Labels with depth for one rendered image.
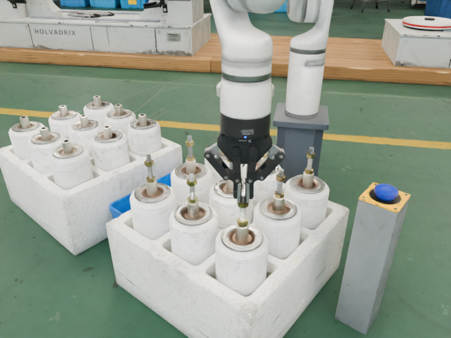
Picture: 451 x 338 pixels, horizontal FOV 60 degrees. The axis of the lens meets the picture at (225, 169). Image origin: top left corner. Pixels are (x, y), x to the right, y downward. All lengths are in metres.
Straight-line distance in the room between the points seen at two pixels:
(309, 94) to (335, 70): 1.46
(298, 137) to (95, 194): 0.55
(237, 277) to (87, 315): 0.39
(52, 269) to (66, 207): 0.17
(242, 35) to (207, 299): 0.45
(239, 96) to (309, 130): 0.55
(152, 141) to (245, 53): 0.67
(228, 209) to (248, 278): 0.17
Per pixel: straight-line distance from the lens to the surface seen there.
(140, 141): 1.15
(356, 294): 0.87
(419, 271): 1.12
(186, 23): 2.70
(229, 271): 0.71
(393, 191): 0.75
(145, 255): 0.82
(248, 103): 0.54
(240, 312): 0.70
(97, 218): 1.10
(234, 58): 0.53
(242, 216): 0.68
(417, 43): 2.63
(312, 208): 0.86
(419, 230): 1.26
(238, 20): 0.56
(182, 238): 0.75
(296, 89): 1.06
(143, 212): 0.82
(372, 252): 0.79
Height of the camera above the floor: 0.70
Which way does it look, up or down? 30 degrees down
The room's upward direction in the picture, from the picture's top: straight up
